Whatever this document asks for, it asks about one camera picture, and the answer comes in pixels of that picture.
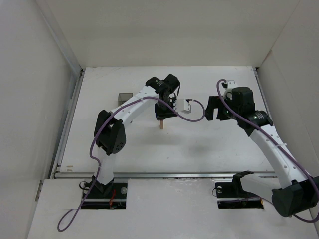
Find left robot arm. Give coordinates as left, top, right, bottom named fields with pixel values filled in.
left=92, top=74, right=180, bottom=196

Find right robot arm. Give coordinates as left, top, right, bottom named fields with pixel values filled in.
left=205, top=87, right=319, bottom=217

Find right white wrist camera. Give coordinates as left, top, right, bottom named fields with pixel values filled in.
left=222, top=80, right=238, bottom=90

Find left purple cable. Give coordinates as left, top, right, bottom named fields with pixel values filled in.
left=57, top=97, right=206, bottom=233

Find purple cable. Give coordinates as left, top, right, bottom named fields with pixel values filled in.
left=216, top=79, right=319, bottom=223
left=57, top=97, right=206, bottom=233

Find aluminium left rail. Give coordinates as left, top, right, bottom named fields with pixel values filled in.
left=46, top=69, right=85, bottom=179

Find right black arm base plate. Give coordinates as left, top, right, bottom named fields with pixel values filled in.
left=212, top=182, right=264, bottom=209

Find aluminium front rail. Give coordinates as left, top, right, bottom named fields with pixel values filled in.
left=53, top=171, right=291, bottom=179

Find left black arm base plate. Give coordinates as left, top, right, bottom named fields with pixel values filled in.
left=81, top=182, right=128, bottom=210

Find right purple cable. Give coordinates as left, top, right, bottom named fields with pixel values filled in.
left=216, top=79, right=319, bottom=223

